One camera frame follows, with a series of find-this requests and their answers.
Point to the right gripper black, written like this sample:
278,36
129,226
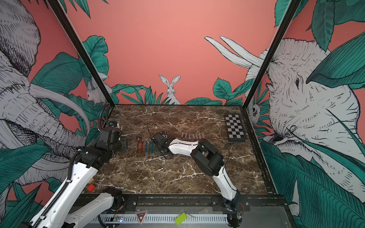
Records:
157,148

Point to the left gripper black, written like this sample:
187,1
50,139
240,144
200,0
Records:
124,140

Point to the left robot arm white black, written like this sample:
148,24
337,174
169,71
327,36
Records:
83,166

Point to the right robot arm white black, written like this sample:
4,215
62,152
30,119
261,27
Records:
208,159

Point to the red small block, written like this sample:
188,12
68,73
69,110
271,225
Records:
91,187

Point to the small circuit board green led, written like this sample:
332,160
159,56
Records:
117,219

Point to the triangular warning sticker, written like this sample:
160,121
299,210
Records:
141,216

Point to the black white checkerboard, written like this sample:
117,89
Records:
234,127

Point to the green sticky note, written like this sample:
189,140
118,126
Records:
180,219

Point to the black front mounting rail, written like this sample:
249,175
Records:
134,202

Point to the white slotted cable duct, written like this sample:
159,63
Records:
165,218

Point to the right black frame post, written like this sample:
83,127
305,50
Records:
287,18

